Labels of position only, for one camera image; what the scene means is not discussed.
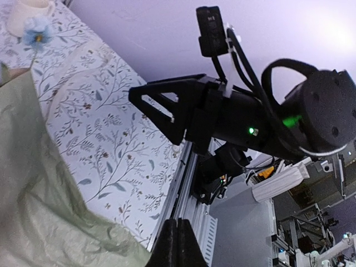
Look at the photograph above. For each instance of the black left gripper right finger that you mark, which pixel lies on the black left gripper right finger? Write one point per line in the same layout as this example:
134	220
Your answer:
188	251

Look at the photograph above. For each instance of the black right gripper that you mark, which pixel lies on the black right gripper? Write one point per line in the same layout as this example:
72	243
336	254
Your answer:
317	118

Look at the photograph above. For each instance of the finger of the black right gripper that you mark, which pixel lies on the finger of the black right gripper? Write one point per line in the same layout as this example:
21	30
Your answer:
171	115
176	95

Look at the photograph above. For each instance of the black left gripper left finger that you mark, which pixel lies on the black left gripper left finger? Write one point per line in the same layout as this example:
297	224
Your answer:
164	253

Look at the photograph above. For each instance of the green wrapping paper sheet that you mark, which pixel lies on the green wrapping paper sheet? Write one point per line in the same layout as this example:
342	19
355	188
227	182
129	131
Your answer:
44	220

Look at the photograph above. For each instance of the floral patterned table mat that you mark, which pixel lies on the floral patterned table mat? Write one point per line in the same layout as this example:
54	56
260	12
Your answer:
122	164

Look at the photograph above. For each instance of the cream ceramic mug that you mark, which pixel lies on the cream ceramic mug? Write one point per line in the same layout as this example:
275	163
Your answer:
24	10

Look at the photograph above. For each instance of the aluminium frame rail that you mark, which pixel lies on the aluminium frame rail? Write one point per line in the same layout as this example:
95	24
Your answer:
181	203

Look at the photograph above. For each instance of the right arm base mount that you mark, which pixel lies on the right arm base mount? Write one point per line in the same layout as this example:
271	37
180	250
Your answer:
213	173

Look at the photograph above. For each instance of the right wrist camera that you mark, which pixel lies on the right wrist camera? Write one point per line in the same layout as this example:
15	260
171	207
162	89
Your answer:
212	38

